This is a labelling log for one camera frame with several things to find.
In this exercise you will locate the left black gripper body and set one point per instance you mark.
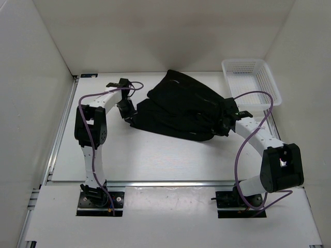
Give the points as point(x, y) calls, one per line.
point(126, 109)

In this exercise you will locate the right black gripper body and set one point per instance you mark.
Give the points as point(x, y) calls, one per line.
point(226, 130)

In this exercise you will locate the black shorts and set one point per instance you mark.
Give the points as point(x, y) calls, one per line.
point(182, 107)

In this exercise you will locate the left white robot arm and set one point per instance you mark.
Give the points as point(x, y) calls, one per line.
point(90, 129)

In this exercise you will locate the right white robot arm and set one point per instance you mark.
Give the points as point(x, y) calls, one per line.
point(281, 166)

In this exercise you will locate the white plastic mesh basket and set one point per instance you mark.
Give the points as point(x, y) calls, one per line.
point(252, 83)

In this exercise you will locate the aluminium right rail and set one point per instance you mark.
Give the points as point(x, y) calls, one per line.
point(274, 131)

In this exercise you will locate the aluminium rail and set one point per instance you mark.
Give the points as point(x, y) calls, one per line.
point(212, 183)
point(48, 167)
point(274, 131)

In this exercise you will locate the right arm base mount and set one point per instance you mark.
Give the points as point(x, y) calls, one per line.
point(231, 206)

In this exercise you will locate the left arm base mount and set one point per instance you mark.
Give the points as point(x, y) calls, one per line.
point(95, 202)

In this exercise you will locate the aluminium front rail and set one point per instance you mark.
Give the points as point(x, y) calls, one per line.
point(212, 183)

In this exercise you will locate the aluminium left rail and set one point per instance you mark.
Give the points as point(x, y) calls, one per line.
point(48, 167)

